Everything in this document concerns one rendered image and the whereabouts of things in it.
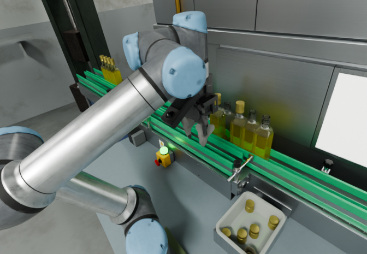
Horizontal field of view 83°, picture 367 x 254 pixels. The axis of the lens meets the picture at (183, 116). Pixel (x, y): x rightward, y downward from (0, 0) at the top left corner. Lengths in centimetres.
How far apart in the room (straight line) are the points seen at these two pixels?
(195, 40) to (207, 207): 74
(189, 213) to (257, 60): 70
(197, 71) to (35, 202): 32
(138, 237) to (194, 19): 59
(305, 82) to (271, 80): 12
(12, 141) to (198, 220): 72
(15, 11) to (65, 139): 352
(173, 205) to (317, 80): 76
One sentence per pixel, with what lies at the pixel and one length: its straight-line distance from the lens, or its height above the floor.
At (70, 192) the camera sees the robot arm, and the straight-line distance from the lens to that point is 61.
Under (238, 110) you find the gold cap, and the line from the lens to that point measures 87.
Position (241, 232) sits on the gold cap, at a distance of 89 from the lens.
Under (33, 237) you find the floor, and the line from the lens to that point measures 228.
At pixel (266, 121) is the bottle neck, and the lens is 83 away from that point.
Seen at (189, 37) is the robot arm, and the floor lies 149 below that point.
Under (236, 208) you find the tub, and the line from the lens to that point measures 92.
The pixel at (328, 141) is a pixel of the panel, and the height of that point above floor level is 104.
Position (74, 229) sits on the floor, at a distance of 212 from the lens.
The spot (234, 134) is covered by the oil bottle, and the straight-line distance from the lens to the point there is 93.
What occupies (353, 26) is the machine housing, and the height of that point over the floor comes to 143.
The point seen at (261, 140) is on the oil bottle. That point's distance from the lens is 86.
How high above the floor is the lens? 160
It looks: 33 degrees down
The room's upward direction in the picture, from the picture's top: 7 degrees counter-clockwise
